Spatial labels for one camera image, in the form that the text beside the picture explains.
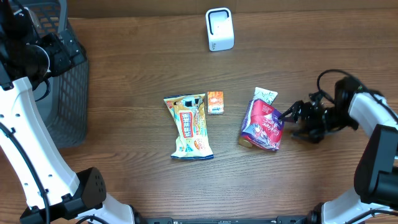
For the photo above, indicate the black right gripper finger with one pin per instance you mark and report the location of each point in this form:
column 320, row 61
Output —
column 303, row 134
column 293, row 114

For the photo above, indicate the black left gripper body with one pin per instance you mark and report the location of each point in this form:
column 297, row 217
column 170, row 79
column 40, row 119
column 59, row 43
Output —
column 60, row 59

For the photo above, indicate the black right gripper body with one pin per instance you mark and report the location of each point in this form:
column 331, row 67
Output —
column 322, row 118

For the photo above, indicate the white Pantene tube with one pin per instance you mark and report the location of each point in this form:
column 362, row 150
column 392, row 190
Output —
column 264, row 95

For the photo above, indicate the red purple pad package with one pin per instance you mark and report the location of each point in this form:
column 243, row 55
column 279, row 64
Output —
column 262, row 126

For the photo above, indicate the orange tissue pack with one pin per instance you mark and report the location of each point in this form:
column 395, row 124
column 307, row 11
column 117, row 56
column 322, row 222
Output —
column 215, row 102

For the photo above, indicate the yellow snack bag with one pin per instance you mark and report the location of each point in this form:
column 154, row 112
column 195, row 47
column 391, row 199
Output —
column 188, row 112

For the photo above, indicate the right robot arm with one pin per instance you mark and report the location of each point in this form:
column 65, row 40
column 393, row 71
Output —
column 375, row 179

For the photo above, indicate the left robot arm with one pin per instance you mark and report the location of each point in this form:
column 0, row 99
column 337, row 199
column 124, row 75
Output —
column 52, row 189

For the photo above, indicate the white barcode scanner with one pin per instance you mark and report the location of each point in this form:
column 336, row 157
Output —
column 219, row 25

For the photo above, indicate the grey plastic shopping basket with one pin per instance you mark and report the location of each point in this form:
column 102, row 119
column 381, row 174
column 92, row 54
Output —
column 64, row 110

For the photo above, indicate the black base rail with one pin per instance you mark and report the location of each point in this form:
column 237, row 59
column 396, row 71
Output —
column 298, row 219

